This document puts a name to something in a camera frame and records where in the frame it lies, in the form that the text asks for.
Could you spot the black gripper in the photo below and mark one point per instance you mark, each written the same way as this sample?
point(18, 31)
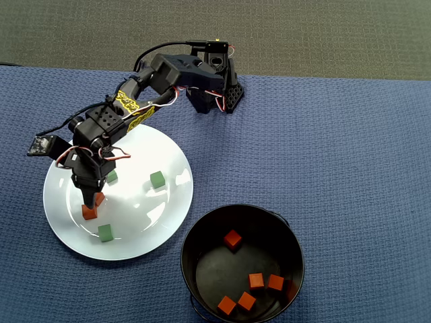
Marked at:
point(88, 182)

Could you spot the black metal bucket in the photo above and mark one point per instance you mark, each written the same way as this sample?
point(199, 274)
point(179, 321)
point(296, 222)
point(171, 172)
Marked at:
point(215, 262)

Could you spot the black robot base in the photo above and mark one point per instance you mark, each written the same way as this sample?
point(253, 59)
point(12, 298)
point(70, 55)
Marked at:
point(232, 97)

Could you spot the blue woven tablecloth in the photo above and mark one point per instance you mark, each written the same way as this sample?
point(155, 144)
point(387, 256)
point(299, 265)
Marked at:
point(336, 168)

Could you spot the white round plate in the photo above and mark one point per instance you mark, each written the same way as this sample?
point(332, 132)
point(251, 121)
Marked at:
point(141, 228)

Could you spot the small camera circuit board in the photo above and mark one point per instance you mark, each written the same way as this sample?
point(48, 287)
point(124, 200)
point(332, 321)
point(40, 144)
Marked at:
point(39, 145)

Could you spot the red cube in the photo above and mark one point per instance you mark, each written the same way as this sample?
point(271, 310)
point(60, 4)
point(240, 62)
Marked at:
point(256, 281)
point(246, 300)
point(276, 282)
point(101, 199)
point(232, 239)
point(88, 214)
point(226, 305)

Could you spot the green cube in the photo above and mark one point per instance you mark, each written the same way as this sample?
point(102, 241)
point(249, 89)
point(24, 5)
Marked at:
point(112, 177)
point(157, 179)
point(105, 233)

